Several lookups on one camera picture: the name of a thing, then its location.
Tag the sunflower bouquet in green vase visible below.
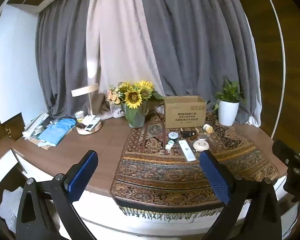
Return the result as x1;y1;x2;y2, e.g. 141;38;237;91
106;80;164;128

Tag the grey curtain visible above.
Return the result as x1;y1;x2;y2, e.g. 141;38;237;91
35;0;103;118
137;0;262;127

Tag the blue cloth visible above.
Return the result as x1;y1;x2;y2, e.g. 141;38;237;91
37;119;77;147

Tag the thin white pole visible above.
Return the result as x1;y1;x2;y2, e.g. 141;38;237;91
259;0;285;140

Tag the beige curtain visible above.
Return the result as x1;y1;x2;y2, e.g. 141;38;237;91
86;0;165;119

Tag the long white remote control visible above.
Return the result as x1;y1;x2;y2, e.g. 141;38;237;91
178;140;197;162

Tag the potted plant in white pot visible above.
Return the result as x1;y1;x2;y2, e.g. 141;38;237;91
213;78;245;127

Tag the cardboard box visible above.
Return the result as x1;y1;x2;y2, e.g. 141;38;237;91
163;95;207;129

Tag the small black box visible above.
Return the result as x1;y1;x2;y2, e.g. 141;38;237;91
180;129;197;138

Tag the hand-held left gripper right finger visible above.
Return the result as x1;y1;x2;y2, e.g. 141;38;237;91
199;150;283;240

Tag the patterned table runner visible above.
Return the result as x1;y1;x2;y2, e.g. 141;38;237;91
110;111;280;224

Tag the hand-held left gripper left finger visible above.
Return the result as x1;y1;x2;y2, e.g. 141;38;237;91
16;150;99;240

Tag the small white remote control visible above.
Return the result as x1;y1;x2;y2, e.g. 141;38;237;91
84;117;101;131

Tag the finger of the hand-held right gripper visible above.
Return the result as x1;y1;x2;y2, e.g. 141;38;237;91
272;139;300;167

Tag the round white device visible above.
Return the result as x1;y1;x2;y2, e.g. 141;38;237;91
193;140;210;152

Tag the striped cloth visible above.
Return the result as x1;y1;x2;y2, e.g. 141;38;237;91
0;186;24;233

